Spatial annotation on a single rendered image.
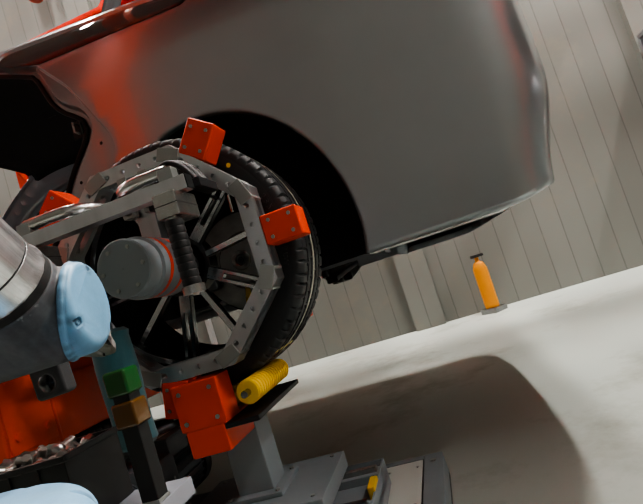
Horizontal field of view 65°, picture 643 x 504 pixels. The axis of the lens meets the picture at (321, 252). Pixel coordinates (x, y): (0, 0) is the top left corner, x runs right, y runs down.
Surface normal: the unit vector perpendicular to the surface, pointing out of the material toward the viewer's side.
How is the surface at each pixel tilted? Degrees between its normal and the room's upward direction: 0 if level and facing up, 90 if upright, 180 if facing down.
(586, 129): 90
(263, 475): 90
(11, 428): 90
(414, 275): 90
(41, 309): 123
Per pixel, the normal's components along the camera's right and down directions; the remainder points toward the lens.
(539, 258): -0.22, 0.00
